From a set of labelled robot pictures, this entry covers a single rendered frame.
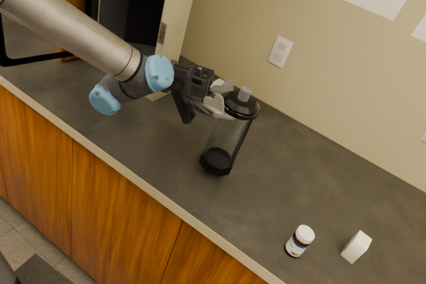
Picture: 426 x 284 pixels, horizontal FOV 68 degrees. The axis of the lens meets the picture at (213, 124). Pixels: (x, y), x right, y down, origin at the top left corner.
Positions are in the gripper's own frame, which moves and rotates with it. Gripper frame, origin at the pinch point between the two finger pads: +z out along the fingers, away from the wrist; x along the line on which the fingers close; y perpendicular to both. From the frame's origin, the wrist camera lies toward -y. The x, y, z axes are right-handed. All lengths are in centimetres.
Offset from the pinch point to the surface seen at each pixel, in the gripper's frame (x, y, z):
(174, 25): 24.7, 7.2, -28.4
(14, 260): -9, -112, -78
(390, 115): 44, -8, 52
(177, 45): 28.7, -1.0, -27.9
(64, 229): -1, -85, -56
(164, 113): 17.7, -21.8, -25.1
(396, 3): 49, 27, 36
